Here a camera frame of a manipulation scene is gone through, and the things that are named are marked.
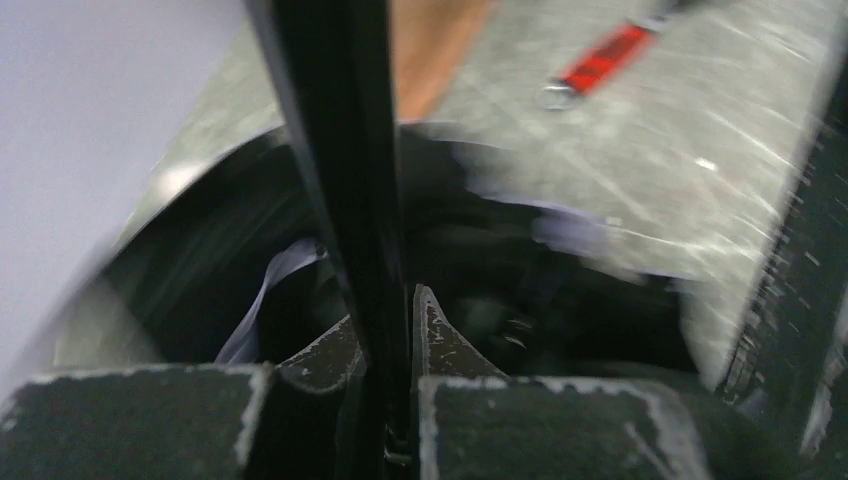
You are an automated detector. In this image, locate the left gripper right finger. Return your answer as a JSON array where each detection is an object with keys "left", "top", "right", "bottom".
[{"left": 411, "top": 284, "right": 507, "bottom": 379}]

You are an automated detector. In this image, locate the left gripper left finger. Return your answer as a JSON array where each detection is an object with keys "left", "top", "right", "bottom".
[{"left": 277, "top": 316, "right": 364, "bottom": 395}]

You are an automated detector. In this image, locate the wooden board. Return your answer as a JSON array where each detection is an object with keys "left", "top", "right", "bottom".
[{"left": 389, "top": 0, "right": 494, "bottom": 120}]

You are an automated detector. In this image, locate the lilac folding umbrella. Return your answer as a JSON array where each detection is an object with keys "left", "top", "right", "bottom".
[{"left": 98, "top": 1, "right": 711, "bottom": 479}]

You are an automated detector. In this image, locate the red handled adjustable wrench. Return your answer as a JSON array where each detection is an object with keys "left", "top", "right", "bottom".
[{"left": 535, "top": 13, "right": 672, "bottom": 111}]

